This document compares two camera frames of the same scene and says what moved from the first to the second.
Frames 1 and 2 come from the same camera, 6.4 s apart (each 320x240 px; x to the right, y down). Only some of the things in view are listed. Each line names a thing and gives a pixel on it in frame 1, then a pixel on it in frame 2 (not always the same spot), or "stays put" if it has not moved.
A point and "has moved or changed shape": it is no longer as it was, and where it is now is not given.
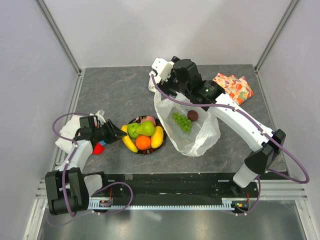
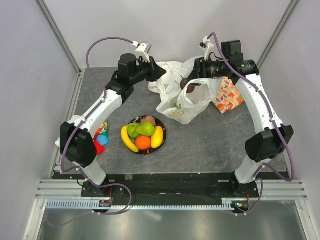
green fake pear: x=146 y=128 stays put
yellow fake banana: x=127 y=139 stays put
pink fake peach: x=149 y=118 stays put
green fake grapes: x=183 y=121 -> x=179 y=107
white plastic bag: x=205 y=133 has moved or changed shape
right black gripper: x=164 y=86 -> x=200 y=70
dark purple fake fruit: x=192 y=115 has moved or changed shape
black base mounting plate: x=200 y=185 stays put
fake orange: x=143 y=142 stays put
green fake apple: x=131 y=130 stays put
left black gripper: x=115 y=133 -> x=156 y=71
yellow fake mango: x=157 y=137 stays put
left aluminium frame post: x=58 y=34 stays put
